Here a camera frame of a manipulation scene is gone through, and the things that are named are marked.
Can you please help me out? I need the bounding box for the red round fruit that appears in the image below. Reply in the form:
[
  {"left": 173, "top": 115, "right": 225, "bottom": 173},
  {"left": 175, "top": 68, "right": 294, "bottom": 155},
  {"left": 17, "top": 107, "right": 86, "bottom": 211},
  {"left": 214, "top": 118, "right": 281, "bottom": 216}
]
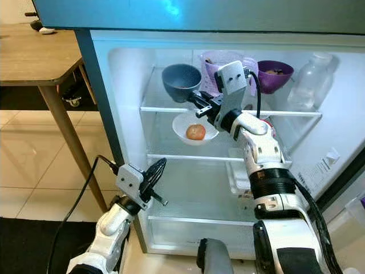
[{"left": 186, "top": 124, "right": 206, "bottom": 141}]

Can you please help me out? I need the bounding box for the glass fridge shelf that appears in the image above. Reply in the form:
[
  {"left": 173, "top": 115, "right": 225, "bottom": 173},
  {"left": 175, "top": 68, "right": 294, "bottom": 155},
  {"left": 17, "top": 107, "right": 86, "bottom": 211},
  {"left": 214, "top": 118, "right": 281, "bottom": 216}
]
[
  {"left": 145, "top": 117, "right": 249, "bottom": 163},
  {"left": 147, "top": 163, "right": 257, "bottom": 226},
  {"left": 140, "top": 67, "right": 323, "bottom": 118}
]

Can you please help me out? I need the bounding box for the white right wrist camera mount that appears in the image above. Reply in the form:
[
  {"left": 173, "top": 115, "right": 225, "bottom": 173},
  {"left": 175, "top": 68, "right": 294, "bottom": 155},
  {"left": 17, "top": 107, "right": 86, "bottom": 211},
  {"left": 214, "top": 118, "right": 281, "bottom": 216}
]
[{"left": 214, "top": 60, "right": 249, "bottom": 112}]

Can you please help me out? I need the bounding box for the dark blue cup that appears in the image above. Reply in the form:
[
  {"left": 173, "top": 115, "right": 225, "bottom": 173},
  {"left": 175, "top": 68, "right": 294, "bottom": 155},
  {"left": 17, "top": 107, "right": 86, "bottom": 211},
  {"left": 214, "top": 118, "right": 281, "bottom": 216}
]
[{"left": 161, "top": 63, "right": 203, "bottom": 103}]

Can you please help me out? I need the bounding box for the clear fridge crisper drawer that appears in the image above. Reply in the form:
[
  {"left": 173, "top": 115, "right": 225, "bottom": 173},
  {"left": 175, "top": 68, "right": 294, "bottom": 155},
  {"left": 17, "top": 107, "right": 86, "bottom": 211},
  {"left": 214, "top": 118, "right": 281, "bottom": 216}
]
[{"left": 147, "top": 216, "right": 257, "bottom": 255}]

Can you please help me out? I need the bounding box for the black floor mat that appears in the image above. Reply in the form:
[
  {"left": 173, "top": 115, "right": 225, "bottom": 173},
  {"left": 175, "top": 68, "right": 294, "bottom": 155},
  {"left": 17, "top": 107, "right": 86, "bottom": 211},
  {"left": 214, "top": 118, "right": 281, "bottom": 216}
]
[{"left": 0, "top": 217, "right": 86, "bottom": 274}]

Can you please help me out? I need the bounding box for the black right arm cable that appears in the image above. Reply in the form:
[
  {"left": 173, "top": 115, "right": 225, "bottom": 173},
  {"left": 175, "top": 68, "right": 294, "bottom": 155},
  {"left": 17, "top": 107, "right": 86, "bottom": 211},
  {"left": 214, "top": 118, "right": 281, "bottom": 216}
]
[{"left": 246, "top": 70, "right": 263, "bottom": 119}]

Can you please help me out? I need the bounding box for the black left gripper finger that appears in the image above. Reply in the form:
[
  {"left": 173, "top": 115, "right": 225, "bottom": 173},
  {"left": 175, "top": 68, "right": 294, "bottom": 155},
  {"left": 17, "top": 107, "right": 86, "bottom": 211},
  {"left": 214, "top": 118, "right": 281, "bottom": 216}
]
[
  {"left": 146, "top": 159, "right": 166, "bottom": 192},
  {"left": 150, "top": 159, "right": 168, "bottom": 195}
]

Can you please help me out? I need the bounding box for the pink transparent measuring jug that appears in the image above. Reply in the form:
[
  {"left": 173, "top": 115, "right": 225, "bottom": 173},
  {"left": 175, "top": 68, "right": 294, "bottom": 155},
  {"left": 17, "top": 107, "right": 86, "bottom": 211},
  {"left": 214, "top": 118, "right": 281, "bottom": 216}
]
[{"left": 200, "top": 50, "right": 260, "bottom": 95}]

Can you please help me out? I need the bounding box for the grey robot leg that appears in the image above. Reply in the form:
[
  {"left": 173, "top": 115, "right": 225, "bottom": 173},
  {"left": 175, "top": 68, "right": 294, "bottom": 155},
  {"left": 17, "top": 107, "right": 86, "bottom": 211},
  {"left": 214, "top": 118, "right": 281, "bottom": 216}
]
[{"left": 197, "top": 237, "right": 234, "bottom": 274}]

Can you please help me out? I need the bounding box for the purple bowl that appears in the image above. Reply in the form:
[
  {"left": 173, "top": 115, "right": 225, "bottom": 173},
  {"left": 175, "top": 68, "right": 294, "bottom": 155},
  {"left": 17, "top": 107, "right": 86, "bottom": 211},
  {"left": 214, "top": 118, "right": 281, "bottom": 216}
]
[{"left": 255, "top": 60, "right": 295, "bottom": 95}]

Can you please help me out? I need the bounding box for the white tray container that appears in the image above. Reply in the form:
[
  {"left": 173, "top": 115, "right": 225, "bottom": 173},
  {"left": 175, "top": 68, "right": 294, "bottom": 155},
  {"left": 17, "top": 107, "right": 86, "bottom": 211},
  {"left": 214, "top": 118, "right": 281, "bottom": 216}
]
[{"left": 227, "top": 147, "right": 257, "bottom": 198}]

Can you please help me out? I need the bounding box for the light wooden dining table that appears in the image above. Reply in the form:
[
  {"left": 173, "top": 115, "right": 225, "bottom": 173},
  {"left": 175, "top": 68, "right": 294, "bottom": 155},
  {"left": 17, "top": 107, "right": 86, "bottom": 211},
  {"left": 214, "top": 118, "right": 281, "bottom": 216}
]
[{"left": 0, "top": 23, "right": 108, "bottom": 212}]

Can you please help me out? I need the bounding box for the grey fridge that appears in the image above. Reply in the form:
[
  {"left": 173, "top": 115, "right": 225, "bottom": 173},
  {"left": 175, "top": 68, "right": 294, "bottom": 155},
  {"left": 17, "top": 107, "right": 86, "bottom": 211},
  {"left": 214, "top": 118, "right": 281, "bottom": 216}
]
[{"left": 33, "top": 0, "right": 365, "bottom": 260}]

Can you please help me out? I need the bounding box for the white bowl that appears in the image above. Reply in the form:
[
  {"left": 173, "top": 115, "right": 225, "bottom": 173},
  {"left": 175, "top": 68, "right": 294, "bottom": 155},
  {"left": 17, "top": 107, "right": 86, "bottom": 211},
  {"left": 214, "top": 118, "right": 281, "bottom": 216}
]
[{"left": 172, "top": 112, "right": 220, "bottom": 146}]

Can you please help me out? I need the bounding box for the clear plastic bottle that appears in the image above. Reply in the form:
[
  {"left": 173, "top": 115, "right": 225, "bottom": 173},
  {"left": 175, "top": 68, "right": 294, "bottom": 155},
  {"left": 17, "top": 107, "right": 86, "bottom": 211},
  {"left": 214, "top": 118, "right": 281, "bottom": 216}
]
[{"left": 287, "top": 53, "right": 334, "bottom": 112}]

